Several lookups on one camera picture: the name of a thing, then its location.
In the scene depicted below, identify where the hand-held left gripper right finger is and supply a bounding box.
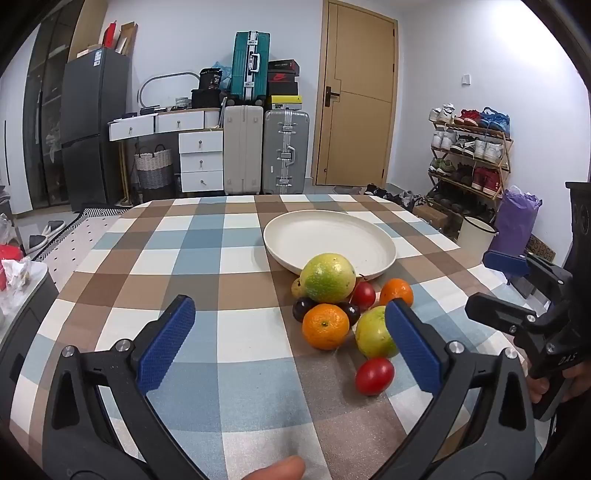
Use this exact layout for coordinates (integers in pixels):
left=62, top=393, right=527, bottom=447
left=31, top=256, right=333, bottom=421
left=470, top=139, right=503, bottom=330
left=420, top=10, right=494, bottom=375
left=369, top=298, right=536, bottom=480

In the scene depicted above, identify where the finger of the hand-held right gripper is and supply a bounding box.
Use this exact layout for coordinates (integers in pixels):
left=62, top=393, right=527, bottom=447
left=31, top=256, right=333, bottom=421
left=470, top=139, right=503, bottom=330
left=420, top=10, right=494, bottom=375
left=465, top=292, right=541, bottom=334
left=482, top=250, right=574, bottom=302

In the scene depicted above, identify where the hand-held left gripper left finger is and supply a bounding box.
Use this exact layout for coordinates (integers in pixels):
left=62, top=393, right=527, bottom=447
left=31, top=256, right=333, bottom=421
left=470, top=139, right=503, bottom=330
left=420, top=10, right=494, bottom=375
left=44, top=294, right=208, bottom=480

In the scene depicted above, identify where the small green yellow citrus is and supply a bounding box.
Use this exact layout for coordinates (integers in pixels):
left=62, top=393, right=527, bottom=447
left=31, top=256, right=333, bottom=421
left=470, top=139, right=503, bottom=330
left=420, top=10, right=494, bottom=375
left=355, top=305, right=400, bottom=360

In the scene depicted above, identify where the red tomato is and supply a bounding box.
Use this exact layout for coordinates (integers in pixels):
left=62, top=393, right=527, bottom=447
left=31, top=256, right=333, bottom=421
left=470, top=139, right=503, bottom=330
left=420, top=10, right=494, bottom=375
left=355, top=357, right=395, bottom=396

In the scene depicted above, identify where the orange tangerine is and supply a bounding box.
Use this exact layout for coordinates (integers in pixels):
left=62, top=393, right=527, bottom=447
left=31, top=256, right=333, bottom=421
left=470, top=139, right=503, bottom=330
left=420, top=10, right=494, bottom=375
left=302, top=303, right=350, bottom=350
left=379, top=278, right=414, bottom=309

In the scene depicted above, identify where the dark red cherry with stem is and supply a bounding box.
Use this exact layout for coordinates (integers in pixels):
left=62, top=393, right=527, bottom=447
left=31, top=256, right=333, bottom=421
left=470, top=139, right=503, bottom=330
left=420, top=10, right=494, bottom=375
left=349, top=274, right=376, bottom=311

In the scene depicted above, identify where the large green yellow citrus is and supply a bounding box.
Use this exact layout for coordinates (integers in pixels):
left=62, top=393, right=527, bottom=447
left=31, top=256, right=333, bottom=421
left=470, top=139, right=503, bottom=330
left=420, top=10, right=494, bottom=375
left=300, top=253, right=357, bottom=304

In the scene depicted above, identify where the dark purple plum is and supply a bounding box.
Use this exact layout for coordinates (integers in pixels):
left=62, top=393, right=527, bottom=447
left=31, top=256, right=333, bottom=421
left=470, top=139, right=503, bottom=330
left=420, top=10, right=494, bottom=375
left=292, top=296, right=317, bottom=323

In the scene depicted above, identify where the cream round plate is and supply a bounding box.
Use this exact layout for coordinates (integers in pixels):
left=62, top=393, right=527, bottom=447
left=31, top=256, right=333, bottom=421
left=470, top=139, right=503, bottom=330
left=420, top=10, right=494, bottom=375
left=263, top=210, right=397, bottom=280

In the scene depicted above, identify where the person's right hand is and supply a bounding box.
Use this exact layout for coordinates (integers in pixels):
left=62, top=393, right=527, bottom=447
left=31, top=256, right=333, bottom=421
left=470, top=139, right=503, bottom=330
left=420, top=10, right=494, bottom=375
left=522, top=360, right=549, bottom=407

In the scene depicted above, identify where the person's left hand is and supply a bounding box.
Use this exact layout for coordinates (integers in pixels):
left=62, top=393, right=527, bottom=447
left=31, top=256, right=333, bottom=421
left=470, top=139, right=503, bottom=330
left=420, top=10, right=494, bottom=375
left=239, top=455, right=306, bottom=480

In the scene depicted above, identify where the brown doormat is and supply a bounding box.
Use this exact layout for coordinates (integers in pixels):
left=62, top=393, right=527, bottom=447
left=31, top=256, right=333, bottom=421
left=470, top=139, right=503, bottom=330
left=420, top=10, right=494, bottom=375
left=526, top=234, right=556, bottom=265

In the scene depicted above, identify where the white bucket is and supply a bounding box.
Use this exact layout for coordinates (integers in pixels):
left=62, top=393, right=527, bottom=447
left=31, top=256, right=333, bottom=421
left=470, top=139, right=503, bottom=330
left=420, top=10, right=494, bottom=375
left=457, top=215, right=499, bottom=260

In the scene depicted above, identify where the purple bag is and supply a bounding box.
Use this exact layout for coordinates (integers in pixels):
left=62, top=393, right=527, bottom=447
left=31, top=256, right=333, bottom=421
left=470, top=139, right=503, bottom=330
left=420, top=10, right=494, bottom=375
left=496, top=185, right=542, bottom=256

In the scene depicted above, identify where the cardboard box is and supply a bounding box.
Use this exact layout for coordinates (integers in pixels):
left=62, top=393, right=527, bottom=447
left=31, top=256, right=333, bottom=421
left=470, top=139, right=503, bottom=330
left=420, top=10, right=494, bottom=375
left=412, top=204, right=450, bottom=232

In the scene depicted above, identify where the wooden shoe rack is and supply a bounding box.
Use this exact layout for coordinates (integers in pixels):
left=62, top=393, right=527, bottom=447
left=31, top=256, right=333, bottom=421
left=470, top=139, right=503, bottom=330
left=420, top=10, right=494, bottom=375
left=427, top=121, right=514, bottom=217

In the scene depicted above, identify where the shoe rack with shoes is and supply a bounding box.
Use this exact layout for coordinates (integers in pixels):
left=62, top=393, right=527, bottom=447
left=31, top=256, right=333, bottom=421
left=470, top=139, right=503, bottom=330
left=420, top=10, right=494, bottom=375
left=428, top=104, right=511, bottom=214

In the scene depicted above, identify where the pile of dark shoes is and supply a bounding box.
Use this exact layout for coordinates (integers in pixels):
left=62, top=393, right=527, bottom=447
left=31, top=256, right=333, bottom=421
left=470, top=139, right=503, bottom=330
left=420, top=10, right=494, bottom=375
left=364, top=183, right=423, bottom=208

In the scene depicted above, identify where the patterned floor rug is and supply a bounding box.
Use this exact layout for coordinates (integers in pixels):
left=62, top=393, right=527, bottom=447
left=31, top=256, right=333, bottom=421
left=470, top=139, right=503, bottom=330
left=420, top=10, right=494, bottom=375
left=28, top=207, right=132, bottom=291

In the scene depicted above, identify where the woven laundry basket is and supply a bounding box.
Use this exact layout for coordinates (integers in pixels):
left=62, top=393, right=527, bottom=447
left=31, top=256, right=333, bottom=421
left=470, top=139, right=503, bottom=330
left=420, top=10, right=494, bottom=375
left=134, top=144, right=174, bottom=190

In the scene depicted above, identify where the white drawer cabinet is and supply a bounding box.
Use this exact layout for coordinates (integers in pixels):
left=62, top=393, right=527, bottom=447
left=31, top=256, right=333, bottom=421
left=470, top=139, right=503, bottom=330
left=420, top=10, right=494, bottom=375
left=178, top=130, right=225, bottom=193

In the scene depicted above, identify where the beige suitcase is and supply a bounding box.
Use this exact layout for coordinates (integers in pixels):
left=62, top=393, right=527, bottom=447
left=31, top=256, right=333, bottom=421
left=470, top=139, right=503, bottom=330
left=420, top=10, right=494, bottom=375
left=223, top=104, right=264, bottom=195

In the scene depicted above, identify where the white desk with drawers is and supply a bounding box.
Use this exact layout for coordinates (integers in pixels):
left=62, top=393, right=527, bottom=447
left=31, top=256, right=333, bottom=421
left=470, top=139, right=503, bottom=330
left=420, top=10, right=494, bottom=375
left=108, top=109, right=225, bottom=204

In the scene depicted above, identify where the silver suitcase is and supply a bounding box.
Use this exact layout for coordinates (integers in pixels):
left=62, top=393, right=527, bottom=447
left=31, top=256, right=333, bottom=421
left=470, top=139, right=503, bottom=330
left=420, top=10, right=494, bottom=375
left=263, top=109, right=310, bottom=195

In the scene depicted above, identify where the dark grey refrigerator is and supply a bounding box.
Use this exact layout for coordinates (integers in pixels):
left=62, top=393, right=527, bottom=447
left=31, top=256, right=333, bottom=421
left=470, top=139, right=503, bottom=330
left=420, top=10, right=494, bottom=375
left=61, top=47, right=130, bottom=210

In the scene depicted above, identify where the wooden door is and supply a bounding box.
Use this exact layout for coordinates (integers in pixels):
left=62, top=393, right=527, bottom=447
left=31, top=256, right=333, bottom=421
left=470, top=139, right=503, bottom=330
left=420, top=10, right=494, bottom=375
left=311, top=0, right=399, bottom=188

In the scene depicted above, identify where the curved metal tube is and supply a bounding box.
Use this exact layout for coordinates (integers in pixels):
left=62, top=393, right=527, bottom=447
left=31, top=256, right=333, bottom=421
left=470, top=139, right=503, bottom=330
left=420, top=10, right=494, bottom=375
left=138, top=72, right=199, bottom=112

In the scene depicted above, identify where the yellow and black box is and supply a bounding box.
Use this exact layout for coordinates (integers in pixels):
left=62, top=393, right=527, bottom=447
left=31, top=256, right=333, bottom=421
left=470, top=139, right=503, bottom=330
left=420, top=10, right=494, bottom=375
left=265, top=95, right=303, bottom=110

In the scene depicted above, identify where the glass door cabinet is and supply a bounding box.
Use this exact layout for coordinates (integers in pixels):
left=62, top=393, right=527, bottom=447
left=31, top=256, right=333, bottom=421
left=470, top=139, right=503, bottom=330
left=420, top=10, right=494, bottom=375
left=22, top=4, right=88, bottom=206

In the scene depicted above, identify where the black printed bag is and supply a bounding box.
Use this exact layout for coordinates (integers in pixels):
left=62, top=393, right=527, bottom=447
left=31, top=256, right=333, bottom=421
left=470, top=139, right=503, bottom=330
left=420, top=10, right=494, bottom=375
left=198, top=67, right=224, bottom=91

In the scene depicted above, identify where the teal suitcase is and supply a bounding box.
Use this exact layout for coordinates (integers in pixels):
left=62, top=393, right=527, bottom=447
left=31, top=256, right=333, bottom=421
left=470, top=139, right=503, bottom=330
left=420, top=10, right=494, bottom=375
left=231, top=31, right=271, bottom=103

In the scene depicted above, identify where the black shoe box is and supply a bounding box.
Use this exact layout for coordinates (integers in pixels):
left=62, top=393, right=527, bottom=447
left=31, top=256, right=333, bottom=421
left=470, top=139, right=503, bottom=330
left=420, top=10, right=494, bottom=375
left=268, top=58, right=300, bottom=77

